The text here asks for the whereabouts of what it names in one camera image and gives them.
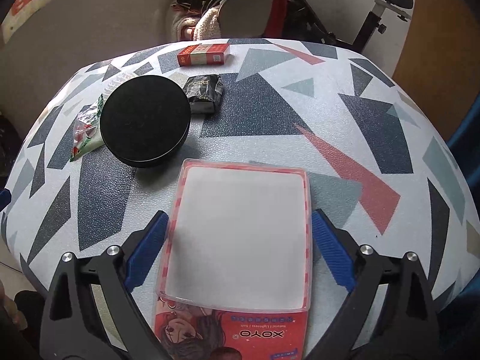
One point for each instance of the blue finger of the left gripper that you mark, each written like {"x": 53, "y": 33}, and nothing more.
{"x": 5, "y": 198}

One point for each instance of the beige chair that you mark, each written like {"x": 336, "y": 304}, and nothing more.
{"x": 243, "y": 15}

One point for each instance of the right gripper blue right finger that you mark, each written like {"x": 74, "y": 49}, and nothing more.
{"x": 332, "y": 250}

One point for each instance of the clear red-edged plastic package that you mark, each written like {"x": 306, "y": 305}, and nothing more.
{"x": 236, "y": 266}

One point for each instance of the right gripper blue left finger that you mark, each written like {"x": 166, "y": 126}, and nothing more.
{"x": 141, "y": 250}

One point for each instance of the person's left hand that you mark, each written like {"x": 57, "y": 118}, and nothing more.
{"x": 15, "y": 315}

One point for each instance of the white foam fruit net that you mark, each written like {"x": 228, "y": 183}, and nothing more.
{"x": 116, "y": 81}

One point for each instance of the red cigarette box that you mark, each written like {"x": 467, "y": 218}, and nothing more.
{"x": 203, "y": 54}

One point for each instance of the green white candy wrapper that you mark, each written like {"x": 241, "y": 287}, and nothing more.
{"x": 86, "y": 130}

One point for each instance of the geometric patterned table cover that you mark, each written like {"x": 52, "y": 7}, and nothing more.
{"x": 376, "y": 167}

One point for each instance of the wooden door panel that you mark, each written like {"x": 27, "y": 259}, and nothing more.
{"x": 439, "y": 64}

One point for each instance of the black round tin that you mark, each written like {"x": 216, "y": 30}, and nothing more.
{"x": 145, "y": 120}

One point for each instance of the black exercise bike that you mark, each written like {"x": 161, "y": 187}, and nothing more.
{"x": 345, "y": 11}

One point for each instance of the black Face tissue pack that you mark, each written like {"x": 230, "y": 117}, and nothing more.
{"x": 204, "y": 93}

